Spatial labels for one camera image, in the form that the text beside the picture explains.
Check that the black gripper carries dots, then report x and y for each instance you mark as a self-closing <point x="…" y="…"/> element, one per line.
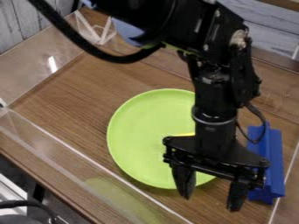
<point x="215" y="153"/>

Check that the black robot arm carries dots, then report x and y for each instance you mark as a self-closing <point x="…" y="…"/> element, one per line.
<point x="210" y="37"/>

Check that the clear acrylic corner bracket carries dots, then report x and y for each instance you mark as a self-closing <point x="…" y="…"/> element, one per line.
<point x="97" y="34"/>

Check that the yellow toy banana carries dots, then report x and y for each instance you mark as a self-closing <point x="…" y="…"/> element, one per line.
<point x="185" y="135"/>

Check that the blue plastic block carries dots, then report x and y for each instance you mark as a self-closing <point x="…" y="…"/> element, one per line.
<point x="270" y="149"/>

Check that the green round plate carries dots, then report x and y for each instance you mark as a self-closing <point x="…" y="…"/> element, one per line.
<point x="147" y="118"/>

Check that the clear acrylic tray wall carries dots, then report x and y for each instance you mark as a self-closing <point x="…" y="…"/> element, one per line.
<point x="105" y="198"/>

